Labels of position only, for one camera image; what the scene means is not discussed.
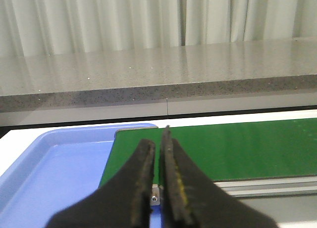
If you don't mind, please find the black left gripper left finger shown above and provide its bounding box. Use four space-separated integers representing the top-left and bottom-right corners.
46 139 156 228

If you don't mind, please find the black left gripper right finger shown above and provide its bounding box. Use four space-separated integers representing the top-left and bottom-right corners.
159 127 277 228

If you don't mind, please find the blue plastic tray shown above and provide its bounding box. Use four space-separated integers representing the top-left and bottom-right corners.
0 123 152 228

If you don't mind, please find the green conveyor belt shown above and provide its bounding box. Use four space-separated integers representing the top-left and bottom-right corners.
99 118 317 188

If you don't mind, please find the grey stone counter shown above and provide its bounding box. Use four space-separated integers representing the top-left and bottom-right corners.
0 37 317 126

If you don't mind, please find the white pleated curtain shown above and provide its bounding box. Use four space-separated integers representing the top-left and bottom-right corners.
0 0 317 57

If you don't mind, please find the metal conveyor end bracket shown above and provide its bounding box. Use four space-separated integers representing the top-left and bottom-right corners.
150 184 163 206

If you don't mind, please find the aluminium conveyor side rail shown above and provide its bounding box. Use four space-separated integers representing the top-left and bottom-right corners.
215 175 317 197

